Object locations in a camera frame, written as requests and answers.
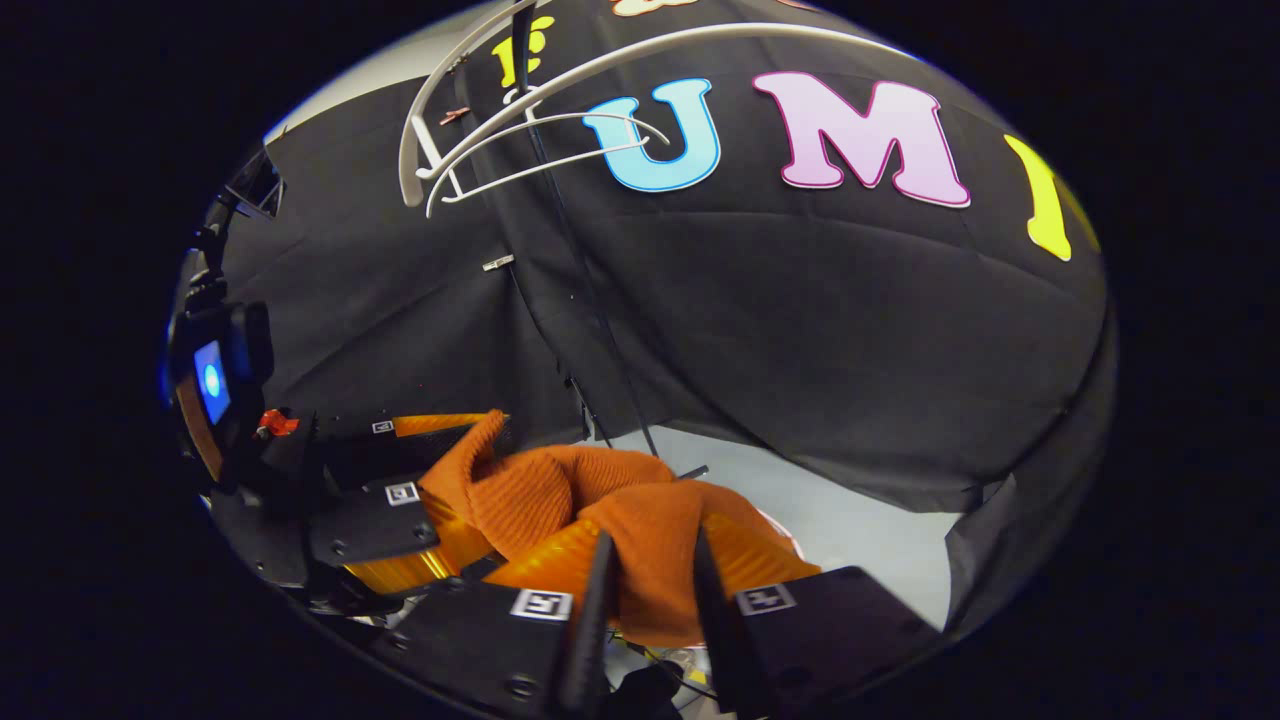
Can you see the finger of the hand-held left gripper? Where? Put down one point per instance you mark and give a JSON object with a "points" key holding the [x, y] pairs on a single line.
{"points": [[350, 455], [370, 525]]}

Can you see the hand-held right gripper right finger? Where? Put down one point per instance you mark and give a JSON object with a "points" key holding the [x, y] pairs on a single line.
{"points": [[725, 630]]}

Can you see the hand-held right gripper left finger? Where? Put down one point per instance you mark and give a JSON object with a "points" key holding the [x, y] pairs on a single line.
{"points": [[590, 630]]}

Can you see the white plastic hanger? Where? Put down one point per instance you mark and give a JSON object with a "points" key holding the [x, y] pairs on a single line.
{"points": [[700, 32], [590, 115]]}

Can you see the silver clip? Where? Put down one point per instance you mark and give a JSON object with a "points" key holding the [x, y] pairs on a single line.
{"points": [[498, 263]]}

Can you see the black backdrop cloth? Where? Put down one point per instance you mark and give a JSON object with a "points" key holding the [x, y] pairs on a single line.
{"points": [[800, 330]]}

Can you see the copper clip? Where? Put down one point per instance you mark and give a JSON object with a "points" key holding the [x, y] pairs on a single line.
{"points": [[455, 116]]}

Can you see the black clothes rail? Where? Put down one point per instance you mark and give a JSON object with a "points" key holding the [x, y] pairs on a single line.
{"points": [[523, 40]]}

